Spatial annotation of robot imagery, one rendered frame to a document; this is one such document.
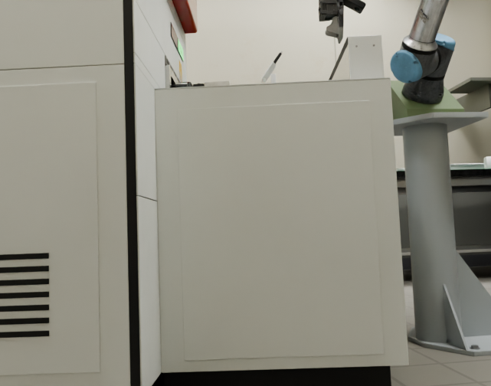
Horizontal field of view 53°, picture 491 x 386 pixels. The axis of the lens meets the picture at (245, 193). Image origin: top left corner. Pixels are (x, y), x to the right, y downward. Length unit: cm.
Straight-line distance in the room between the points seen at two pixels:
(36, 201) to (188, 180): 37
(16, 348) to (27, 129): 48
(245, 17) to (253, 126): 396
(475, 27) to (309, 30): 180
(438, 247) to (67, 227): 128
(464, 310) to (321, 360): 85
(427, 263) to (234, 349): 87
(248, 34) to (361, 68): 377
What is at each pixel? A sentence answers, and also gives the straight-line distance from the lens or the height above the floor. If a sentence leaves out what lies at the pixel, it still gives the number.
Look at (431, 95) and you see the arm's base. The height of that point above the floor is 90.
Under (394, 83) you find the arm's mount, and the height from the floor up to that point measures 99.
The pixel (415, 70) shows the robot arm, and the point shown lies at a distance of 179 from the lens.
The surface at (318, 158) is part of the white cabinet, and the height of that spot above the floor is 61.
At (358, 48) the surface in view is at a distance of 146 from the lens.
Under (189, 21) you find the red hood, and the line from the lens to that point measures 197.
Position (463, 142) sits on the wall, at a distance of 560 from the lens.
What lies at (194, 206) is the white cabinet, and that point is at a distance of 130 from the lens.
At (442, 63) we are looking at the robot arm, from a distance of 192.
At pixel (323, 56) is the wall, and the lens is 525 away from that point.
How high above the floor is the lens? 43
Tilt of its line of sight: 5 degrees up
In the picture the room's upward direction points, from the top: 2 degrees counter-clockwise
